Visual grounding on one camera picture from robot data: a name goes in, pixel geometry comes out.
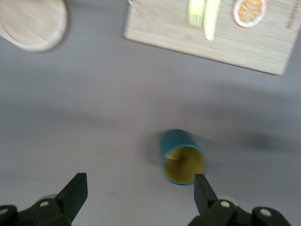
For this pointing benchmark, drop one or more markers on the yellow plastic fork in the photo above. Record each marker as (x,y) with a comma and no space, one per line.
(195,9)

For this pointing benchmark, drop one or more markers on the teal cup with yellow inside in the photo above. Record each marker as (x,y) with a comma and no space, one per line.
(178,143)

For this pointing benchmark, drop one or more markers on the toy orange slice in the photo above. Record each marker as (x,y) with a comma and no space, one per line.
(249,11)

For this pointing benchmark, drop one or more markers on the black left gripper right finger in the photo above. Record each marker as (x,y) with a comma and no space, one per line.
(211,207)

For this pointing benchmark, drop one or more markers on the yellow plastic knife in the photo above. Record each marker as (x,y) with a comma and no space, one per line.
(210,21)

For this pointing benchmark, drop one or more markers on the wooden cup rack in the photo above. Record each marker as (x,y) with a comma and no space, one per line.
(30,23)

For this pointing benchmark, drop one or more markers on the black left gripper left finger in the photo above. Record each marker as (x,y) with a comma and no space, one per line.
(63,202)

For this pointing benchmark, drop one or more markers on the bamboo cutting board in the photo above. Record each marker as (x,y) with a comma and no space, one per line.
(247,47)

